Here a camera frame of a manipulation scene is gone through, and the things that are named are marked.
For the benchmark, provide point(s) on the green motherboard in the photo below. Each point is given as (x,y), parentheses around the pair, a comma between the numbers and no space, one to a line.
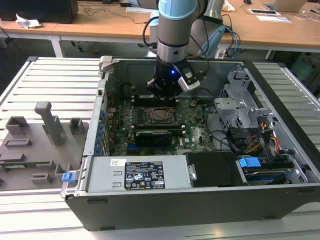
(197,136)

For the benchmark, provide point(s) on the silver power supply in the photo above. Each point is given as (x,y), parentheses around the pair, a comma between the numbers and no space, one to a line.
(105,175)

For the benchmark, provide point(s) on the beige laptop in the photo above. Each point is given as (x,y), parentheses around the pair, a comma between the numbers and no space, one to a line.
(291,5)

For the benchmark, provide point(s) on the blue expansion slot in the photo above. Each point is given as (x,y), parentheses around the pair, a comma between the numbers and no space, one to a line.
(131,149)

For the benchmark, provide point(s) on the black RAM slot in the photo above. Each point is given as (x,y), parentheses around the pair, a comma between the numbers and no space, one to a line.
(140,97)
(140,102)
(160,105)
(155,128)
(178,134)
(155,125)
(177,131)

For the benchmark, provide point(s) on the green RAM stick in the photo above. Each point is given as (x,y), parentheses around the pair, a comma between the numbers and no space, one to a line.
(30,164)

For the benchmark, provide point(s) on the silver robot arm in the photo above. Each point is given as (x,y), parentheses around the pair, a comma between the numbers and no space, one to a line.
(172,32)

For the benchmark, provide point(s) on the white paper sheet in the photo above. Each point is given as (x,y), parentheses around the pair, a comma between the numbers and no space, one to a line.
(273,18)

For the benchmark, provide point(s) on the black open PC case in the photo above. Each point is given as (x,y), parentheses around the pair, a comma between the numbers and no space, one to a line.
(175,212)

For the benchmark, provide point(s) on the black plastic shroud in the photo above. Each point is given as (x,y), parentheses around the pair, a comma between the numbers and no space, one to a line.
(215,167)

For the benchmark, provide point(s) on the grey parts rack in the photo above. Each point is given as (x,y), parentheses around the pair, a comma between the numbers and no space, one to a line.
(37,155)

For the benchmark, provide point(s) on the black computer box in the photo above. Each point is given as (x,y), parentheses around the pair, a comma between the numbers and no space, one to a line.
(37,10)

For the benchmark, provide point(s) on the flat white tablet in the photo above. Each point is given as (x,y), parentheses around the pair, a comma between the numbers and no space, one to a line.
(262,11)

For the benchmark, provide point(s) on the silver perforated drive cage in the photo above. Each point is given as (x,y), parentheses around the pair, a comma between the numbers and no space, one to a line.
(232,110)

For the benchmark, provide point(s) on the crumpled white paper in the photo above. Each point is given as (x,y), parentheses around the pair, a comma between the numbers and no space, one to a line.
(27,22)

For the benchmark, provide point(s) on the hard disk in blue carrier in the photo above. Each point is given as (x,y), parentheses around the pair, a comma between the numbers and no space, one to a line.
(250,165)

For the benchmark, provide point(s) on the CPU socket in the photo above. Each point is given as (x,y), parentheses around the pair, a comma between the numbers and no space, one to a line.
(178,123)

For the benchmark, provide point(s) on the white crumpled bag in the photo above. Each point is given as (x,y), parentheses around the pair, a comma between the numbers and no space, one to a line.
(229,5)

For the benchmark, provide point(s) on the grey case latch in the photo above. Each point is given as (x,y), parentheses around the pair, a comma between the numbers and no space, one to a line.
(106,63)

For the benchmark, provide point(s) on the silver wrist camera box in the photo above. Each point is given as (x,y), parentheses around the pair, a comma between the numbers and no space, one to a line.
(188,85)

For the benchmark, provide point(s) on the black graphics card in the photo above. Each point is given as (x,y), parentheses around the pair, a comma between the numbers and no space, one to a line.
(155,138)

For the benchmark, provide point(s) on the pale green chair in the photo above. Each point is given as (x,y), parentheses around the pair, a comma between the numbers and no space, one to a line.
(305,67)

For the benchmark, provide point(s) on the blue case latch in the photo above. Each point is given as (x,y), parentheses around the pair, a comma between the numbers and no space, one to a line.
(68,177)

